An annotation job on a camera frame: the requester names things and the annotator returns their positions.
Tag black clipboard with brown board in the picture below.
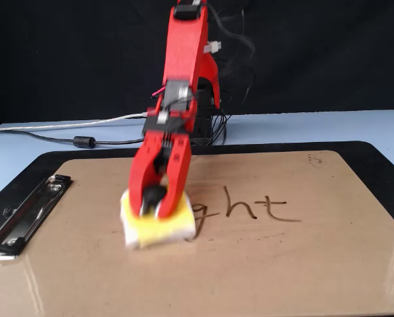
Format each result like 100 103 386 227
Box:
0 141 394 317

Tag silver braided USB cable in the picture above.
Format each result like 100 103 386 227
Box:
0 112 150 133

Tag white zip tie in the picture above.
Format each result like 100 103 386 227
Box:
203 40 223 54

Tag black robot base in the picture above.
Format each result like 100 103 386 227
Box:
190 87 228 147

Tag metal clipboard clip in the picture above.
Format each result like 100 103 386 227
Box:
0 174 74 262

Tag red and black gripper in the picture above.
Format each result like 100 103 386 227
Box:
129 110 194 219

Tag yellow white sponge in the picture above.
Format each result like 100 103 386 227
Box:
119 184 197 250

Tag black servo wires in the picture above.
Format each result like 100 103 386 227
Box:
206 0 258 146

